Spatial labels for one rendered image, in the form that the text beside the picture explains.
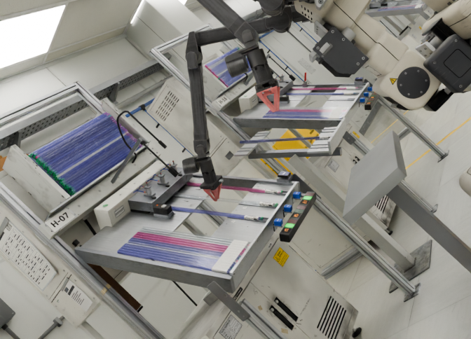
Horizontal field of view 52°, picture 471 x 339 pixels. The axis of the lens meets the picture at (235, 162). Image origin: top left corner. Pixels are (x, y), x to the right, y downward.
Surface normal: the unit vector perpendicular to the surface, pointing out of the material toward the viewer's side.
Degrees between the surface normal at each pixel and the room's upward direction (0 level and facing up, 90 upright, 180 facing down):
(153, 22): 90
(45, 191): 90
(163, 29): 90
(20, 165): 90
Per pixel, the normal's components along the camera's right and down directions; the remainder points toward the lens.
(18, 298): 0.52, -0.59
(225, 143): -0.44, 0.44
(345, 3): -0.16, 0.13
